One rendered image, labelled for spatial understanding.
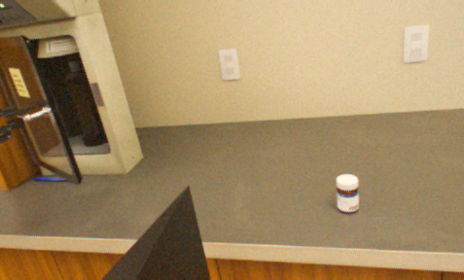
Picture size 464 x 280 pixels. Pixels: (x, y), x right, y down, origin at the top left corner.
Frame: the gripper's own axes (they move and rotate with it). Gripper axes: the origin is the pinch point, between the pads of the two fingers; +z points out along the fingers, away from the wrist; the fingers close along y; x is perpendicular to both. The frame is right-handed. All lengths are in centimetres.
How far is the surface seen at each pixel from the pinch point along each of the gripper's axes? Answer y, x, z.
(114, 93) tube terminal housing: -1.6, -4.4, 24.4
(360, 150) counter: -26, -64, 61
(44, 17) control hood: 22.1, -2.3, 13.2
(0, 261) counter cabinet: -37.6, 6.1, -17.3
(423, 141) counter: -26, -77, 73
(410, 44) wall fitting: -4, -66, 97
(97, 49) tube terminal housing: 11.9, -5.0, 23.2
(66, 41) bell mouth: 15.0, 3.2, 19.2
